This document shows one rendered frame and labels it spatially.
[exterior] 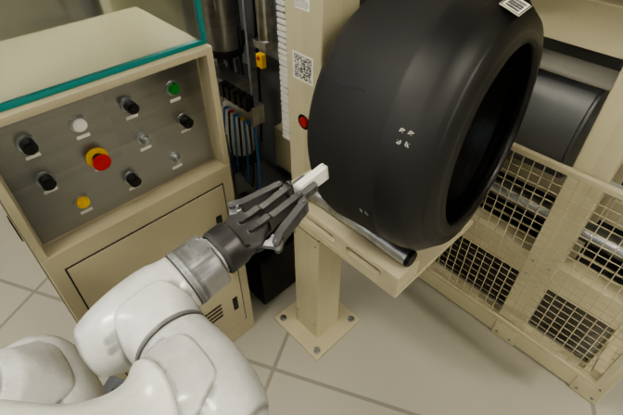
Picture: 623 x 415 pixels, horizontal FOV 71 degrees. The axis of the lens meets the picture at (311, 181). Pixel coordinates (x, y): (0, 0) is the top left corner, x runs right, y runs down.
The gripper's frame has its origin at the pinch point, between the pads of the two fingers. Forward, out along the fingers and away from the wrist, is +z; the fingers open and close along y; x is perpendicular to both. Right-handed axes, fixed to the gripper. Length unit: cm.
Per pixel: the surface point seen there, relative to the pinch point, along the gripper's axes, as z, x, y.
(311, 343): 9, 125, 28
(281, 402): -16, 122, 18
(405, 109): 16.3, -8.7, -6.8
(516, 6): 41.3, -17.2, -10.5
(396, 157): 12.3, -1.9, -8.4
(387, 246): 17.6, 34.8, -3.4
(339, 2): 37.1, -10.1, 27.5
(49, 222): -37, 22, 56
